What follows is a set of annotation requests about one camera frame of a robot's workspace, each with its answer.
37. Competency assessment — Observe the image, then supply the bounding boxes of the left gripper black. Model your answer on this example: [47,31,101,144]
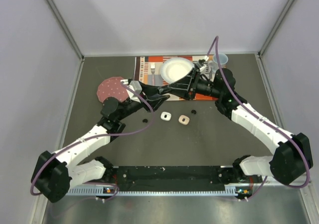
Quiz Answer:
[117,81,170,121]

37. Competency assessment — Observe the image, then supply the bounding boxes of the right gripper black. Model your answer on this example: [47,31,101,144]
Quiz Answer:
[168,68,222,101]

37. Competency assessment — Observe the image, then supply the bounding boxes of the white earbud charging case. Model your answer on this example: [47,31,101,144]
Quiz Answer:
[160,112,171,121]

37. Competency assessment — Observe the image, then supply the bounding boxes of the pink beige earbud charging case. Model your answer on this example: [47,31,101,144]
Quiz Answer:
[178,115,190,125]

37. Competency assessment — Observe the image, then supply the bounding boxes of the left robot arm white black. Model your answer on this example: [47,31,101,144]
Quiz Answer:
[30,80,170,203]

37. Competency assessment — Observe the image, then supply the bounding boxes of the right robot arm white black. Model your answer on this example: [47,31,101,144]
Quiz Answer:
[158,68,313,187]

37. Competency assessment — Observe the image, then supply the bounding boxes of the white plate blue rim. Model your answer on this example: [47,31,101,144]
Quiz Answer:
[160,57,194,84]

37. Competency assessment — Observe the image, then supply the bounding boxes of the colourful patchwork placemat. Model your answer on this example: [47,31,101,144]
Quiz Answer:
[134,56,229,101]

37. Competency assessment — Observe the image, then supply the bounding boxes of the pink dotted plate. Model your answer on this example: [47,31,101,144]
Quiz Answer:
[97,77,129,103]

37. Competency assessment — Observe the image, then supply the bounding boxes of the light blue mug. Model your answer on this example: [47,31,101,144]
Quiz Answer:
[208,53,228,73]

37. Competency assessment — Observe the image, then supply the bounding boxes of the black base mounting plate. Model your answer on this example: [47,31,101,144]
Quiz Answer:
[105,166,238,192]

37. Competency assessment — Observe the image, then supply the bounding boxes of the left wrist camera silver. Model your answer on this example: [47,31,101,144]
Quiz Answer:
[120,79,142,103]

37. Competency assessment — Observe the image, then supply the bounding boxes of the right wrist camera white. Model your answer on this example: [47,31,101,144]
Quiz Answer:
[194,55,209,74]

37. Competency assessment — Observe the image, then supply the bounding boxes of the fork with pink handle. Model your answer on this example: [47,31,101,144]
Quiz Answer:
[150,62,156,86]

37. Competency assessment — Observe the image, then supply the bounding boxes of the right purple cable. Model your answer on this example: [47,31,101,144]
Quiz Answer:
[207,36,312,202]

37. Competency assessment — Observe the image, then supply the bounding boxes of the purple cable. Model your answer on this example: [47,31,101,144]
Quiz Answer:
[207,36,312,202]
[30,81,157,197]

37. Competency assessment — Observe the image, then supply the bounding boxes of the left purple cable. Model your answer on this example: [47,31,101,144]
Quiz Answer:
[30,81,157,197]

